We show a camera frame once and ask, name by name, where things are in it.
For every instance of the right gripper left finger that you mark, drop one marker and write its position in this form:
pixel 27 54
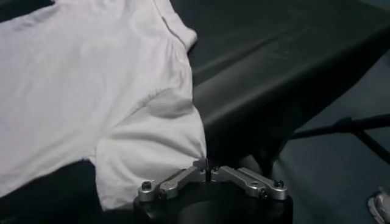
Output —
pixel 173 184

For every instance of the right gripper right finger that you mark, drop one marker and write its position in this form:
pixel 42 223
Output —
pixel 250 182

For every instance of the white t-shirt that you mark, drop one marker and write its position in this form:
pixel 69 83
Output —
pixel 91 76

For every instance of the standing person in dark clothes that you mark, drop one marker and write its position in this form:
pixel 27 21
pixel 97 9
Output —
pixel 382 207

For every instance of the black table cover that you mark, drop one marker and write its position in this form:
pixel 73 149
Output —
pixel 274 61

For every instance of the black metal table frame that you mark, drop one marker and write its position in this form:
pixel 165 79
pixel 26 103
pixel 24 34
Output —
pixel 350 124

